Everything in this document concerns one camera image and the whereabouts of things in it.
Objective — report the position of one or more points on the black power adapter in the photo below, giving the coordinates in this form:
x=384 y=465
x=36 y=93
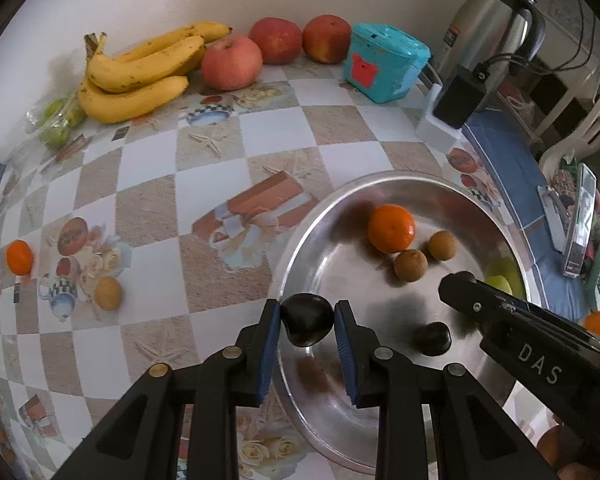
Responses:
x=460 y=97

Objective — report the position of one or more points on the small green fruit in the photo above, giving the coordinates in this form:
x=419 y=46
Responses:
x=500 y=283

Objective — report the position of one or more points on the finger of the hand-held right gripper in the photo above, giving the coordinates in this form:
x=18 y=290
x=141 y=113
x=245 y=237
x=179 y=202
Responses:
x=467 y=295

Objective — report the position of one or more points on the turquoise box with red label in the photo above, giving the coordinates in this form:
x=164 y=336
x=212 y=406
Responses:
x=385 y=65

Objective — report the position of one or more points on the dark round fruit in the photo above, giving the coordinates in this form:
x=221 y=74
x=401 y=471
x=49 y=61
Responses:
x=431 y=338
x=306 y=319

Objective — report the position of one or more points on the bunch of yellow bananas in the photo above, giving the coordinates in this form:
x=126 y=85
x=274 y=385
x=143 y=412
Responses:
x=135 y=80

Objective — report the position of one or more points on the small brown round fruit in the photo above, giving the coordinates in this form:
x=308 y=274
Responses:
x=410 y=265
x=443 y=245
x=108 y=293

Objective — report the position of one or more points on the white adapter base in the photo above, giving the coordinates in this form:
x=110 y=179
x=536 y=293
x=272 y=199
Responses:
x=437 y=132

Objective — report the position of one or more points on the steel thermos jug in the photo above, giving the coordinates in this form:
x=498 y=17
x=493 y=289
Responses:
x=490 y=20

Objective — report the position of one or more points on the pale red apple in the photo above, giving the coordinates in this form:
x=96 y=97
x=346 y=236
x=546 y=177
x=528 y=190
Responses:
x=231 y=63

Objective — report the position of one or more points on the white plastic chair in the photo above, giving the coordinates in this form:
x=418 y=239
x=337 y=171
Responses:
x=587 y=125

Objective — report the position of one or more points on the clear bag of green fruits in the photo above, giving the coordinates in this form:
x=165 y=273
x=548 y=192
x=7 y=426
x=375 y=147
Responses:
x=55 y=122

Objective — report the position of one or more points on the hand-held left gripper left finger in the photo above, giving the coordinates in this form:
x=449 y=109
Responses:
x=270 y=355

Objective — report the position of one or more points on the orange mandarin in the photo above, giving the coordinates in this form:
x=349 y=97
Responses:
x=391 y=228
x=19 y=256

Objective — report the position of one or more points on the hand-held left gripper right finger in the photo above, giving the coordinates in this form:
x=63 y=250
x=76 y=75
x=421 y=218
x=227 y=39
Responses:
x=346 y=360

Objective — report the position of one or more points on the round metal plate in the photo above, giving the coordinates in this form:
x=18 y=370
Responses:
x=360 y=290

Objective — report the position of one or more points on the silver framed mirror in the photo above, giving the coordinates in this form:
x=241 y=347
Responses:
x=580 y=220

